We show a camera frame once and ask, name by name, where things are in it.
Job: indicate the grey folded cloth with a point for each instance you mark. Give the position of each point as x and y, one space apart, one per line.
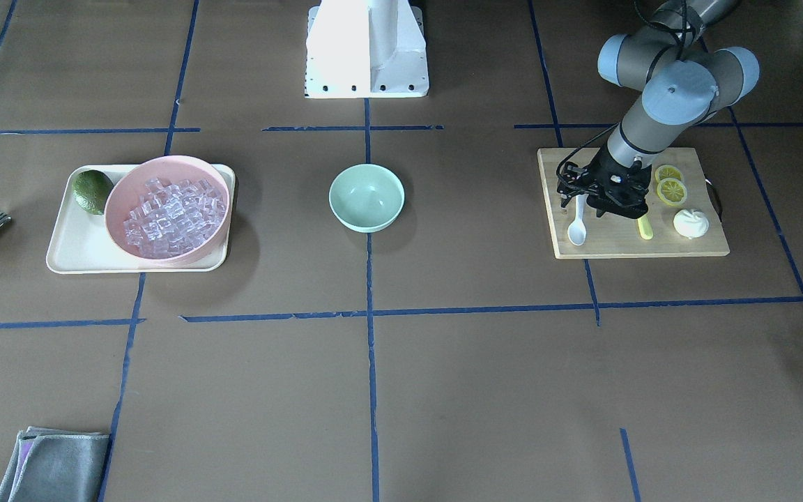
55 465

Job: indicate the pink bowl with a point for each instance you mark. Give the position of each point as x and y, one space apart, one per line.
173 168

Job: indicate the upper lemon slice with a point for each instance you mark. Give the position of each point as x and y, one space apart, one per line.
668 172

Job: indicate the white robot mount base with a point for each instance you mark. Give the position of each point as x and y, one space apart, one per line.
365 49

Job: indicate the clear ice cubes pile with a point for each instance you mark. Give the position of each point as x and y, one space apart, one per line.
173 219

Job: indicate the yellow plastic knife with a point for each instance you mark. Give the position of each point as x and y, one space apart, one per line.
645 229

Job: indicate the white plastic spoon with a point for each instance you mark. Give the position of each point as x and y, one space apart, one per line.
576 231

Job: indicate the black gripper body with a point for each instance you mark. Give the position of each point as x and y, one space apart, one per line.
608 175

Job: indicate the wooden cutting board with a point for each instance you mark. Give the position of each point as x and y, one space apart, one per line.
614 236

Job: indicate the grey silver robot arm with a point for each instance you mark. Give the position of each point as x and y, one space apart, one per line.
679 87

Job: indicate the metal cutting board handle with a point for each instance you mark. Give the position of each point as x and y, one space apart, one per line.
715 199

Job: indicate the white steamed bun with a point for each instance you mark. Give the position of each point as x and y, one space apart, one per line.
691 223

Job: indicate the mint green bowl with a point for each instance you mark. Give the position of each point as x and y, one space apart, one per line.
366 198

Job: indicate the cream plastic tray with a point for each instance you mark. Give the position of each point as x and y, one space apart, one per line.
80 242

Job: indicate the green avocado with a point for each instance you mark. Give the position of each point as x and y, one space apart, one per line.
90 190

